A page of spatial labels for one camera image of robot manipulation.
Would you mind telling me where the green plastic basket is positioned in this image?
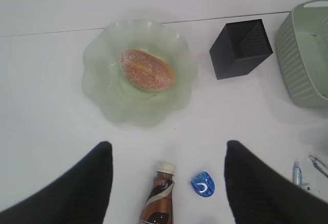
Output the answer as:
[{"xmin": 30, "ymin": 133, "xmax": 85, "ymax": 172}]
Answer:
[{"xmin": 275, "ymin": 0, "xmax": 327, "ymax": 108}]

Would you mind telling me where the white grey pen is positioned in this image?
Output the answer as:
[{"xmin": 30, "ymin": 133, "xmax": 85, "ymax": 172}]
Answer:
[{"xmin": 309, "ymin": 154, "xmax": 328, "ymax": 178}]

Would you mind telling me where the blue pencil sharpener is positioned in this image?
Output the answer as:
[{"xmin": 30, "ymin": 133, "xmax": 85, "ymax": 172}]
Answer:
[{"xmin": 191, "ymin": 171, "xmax": 215, "ymax": 197}]

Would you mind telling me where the brown Nescafe coffee bottle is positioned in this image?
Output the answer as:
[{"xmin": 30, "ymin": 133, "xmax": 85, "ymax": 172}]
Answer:
[{"xmin": 139, "ymin": 161, "xmax": 176, "ymax": 224}]

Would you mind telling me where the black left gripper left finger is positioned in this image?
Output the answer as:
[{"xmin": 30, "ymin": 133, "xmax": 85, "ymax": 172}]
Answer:
[{"xmin": 1, "ymin": 141, "xmax": 113, "ymax": 223}]

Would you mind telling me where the black mesh pen holder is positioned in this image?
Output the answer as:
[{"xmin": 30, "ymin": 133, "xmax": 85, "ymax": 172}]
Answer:
[{"xmin": 209, "ymin": 19, "xmax": 273, "ymax": 80}]

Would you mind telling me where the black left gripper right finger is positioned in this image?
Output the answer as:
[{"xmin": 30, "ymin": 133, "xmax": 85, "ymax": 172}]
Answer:
[{"xmin": 224, "ymin": 140, "xmax": 327, "ymax": 223}]

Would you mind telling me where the sugared bread roll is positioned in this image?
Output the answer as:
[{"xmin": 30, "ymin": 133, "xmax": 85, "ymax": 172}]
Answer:
[{"xmin": 119, "ymin": 49, "xmax": 175, "ymax": 91}]

